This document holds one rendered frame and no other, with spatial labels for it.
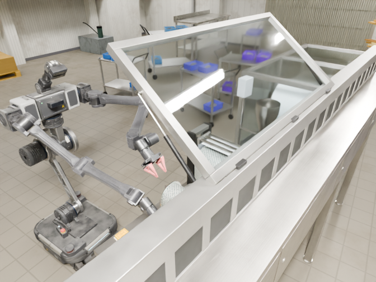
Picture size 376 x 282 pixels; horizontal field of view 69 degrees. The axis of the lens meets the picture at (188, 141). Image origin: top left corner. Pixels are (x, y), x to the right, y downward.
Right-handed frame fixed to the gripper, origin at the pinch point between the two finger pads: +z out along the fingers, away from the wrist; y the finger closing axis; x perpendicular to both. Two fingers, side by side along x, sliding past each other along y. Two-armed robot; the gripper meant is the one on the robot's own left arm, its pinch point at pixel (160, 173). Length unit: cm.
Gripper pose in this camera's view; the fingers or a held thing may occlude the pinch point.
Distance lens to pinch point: 139.6
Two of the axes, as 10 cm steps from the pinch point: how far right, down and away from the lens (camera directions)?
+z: 5.9, 8.0, -0.9
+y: -6.5, 4.0, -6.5
